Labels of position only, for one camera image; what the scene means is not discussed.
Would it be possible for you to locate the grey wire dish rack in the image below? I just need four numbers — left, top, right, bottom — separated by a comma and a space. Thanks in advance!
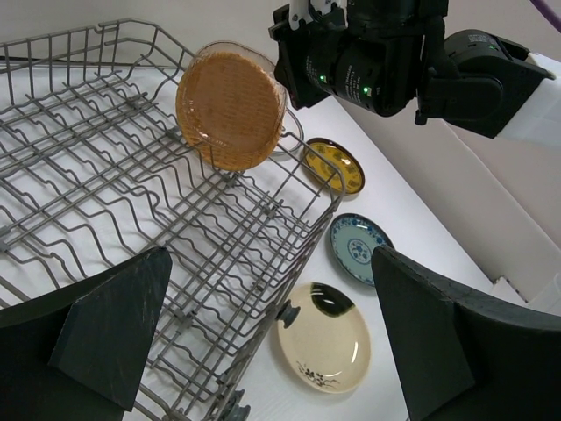
1, 18, 343, 420

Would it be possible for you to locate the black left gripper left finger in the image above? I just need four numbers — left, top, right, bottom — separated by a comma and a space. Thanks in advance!
1, 247, 172, 420

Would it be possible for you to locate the blue floral plate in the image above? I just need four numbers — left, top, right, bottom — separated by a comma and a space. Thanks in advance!
328, 213, 394, 288

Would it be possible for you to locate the cream plate with green brushstroke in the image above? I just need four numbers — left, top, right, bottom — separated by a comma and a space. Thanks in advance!
276, 282, 372, 394

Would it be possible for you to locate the yellow plate with brown rim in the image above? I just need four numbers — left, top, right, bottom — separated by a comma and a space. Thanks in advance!
302, 138, 366, 196

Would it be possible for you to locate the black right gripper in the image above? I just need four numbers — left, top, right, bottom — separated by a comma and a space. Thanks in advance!
269, 1, 449, 117

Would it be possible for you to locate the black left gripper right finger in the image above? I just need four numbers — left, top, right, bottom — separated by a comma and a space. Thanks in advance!
372, 246, 560, 420

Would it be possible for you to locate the white plate with red characters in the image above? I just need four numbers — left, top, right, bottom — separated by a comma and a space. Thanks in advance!
271, 109, 304, 161

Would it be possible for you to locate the orange woven bamboo plate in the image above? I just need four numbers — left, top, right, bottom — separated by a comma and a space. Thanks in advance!
175, 41, 288, 171

